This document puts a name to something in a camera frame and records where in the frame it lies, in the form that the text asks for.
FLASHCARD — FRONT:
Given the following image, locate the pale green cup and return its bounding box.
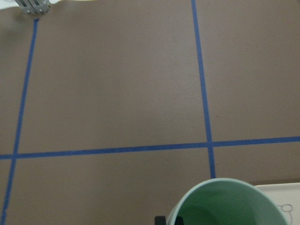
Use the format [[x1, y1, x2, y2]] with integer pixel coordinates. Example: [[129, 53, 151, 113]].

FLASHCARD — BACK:
[[166, 178, 288, 225]]

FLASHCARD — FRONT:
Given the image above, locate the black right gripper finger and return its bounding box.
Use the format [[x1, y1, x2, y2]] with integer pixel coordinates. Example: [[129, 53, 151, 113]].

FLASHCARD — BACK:
[[154, 216, 166, 225]]

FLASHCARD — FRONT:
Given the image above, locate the aluminium frame post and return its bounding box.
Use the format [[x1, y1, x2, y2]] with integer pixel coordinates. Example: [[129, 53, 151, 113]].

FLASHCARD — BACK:
[[15, 0, 51, 15]]

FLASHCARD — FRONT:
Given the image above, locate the cream rabbit tray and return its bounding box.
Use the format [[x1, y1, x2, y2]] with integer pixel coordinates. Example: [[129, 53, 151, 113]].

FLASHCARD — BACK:
[[256, 182, 300, 225]]

